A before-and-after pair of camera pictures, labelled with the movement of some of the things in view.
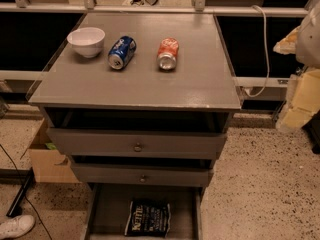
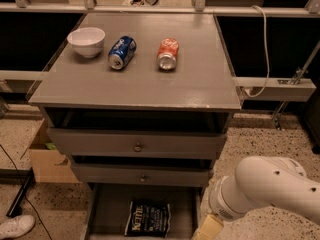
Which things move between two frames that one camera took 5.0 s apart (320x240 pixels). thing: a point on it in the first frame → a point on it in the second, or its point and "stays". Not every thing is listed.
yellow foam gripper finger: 288,45 → 211,229
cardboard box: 49,165 stays
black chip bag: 148,218 stays
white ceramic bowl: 87,41 stays
